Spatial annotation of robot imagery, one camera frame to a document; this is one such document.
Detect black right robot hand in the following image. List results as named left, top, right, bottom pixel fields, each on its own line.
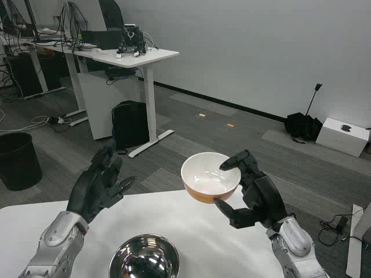
left=213, top=149, right=288, bottom=230

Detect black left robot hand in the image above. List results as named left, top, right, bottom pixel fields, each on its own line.
left=66, top=146, right=138, bottom=224

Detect orange plastic bowl white inside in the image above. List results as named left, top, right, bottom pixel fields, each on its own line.
left=180, top=152, right=242, bottom=204

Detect shiny steel bowl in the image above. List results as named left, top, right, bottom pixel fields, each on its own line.
left=108, top=233, right=180, bottom=278

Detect black trash bin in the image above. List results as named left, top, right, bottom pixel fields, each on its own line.
left=0, top=132, right=43, bottom=192

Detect black backpack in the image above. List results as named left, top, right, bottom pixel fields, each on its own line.
left=111, top=100, right=150, bottom=155

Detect white product box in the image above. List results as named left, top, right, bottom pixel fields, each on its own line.
left=315, top=117, right=370, bottom=159

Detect white desk leg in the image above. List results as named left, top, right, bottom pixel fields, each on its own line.
left=345, top=203, right=371, bottom=278

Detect white standing desk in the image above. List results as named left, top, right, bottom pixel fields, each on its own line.
left=31, top=40, right=180, bottom=159

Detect black box on desk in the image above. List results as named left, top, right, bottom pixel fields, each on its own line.
left=80, top=28, right=122, bottom=50

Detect small black robot device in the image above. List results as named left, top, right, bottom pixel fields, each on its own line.
left=116, top=24, right=149, bottom=58

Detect white desk with monitors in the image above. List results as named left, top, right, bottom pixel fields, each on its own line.
left=0, top=25, right=67, bottom=101

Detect black office chair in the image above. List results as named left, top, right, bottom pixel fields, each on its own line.
left=98, top=0, right=126, bottom=31

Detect black power adapter with cable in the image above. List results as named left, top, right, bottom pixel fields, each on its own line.
left=318, top=214, right=352, bottom=247

